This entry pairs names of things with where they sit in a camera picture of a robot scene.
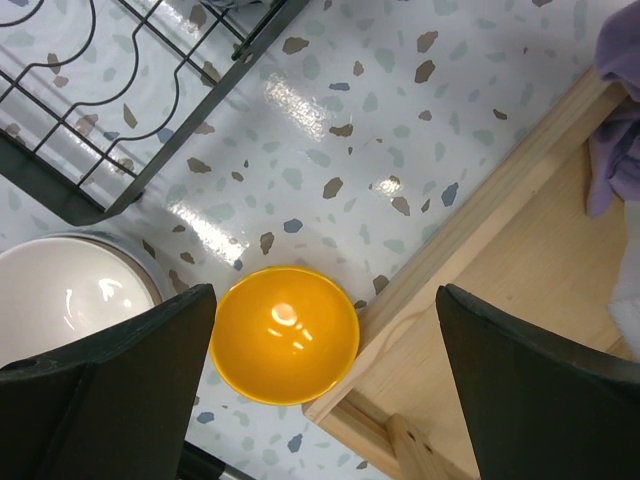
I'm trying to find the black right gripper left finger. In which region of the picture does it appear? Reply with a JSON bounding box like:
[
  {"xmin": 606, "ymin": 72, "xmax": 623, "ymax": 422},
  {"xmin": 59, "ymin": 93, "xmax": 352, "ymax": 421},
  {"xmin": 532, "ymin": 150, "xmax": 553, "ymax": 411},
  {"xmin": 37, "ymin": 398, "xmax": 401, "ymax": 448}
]
[{"xmin": 1, "ymin": 284, "xmax": 216, "ymax": 479}]

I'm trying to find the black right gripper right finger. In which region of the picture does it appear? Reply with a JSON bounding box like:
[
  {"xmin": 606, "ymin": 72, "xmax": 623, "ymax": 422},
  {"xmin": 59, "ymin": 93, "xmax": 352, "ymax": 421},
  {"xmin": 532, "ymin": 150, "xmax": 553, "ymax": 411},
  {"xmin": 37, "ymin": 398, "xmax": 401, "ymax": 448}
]
[{"xmin": 436, "ymin": 284, "xmax": 639, "ymax": 479}]

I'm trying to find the white ceramic bowl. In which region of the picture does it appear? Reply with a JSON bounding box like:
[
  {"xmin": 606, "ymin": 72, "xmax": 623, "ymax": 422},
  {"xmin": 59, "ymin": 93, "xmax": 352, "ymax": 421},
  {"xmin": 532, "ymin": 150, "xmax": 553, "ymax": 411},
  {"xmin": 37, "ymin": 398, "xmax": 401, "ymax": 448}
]
[{"xmin": 1, "ymin": 231, "xmax": 173, "ymax": 365}]

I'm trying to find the yellow bowl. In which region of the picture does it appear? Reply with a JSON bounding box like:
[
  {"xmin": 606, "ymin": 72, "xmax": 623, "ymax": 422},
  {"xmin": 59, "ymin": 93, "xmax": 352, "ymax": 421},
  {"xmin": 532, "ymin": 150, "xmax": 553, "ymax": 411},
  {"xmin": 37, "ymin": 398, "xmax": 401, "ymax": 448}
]
[{"xmin": 209, "ymin": 266, "xmax": 360, "ymax": 406}]

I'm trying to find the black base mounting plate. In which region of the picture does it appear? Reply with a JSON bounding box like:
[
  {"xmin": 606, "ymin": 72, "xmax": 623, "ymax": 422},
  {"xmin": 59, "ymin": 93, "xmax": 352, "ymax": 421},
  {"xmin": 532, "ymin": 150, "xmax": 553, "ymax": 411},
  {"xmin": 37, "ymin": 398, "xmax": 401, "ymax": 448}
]
[{"xmin": 177, "ymin": 441, "xmax": 255, "ymax": 480}]

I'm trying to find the white cloth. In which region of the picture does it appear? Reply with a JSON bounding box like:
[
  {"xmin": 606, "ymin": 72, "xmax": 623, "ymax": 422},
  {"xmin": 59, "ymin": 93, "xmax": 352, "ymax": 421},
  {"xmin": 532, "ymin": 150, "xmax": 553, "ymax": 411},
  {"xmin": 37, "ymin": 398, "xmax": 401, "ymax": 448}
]
[{"xmin": 608, "ymin": 201, "xmax": 640, "ymax": 362}]

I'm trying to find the lilac cloth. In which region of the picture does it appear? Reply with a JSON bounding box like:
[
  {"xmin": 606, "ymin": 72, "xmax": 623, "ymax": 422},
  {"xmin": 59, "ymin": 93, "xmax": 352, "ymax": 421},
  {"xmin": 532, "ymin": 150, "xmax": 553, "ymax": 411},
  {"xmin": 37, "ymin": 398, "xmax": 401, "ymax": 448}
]
[{"xmin": 585, "ymin": 0, "xmax": 640, "ymax": 219}]

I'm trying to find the wooden drying rack frame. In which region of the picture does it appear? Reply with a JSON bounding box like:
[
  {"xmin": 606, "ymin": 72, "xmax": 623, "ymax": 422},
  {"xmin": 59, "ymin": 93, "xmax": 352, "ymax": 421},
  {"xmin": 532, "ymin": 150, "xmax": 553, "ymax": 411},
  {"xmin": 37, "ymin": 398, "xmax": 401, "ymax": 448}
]
[{"xmin": 303, "ymin": 69, "xmax": 629, "ymax": 479}]

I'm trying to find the black wire dish rack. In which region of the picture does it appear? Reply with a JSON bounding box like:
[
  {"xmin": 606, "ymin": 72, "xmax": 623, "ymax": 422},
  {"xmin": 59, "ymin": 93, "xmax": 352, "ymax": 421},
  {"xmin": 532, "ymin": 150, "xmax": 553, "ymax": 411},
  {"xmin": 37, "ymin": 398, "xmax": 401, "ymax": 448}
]
[{"xmin": 1, "ymin": 1, "xmax": 304, "ymax": 226}]

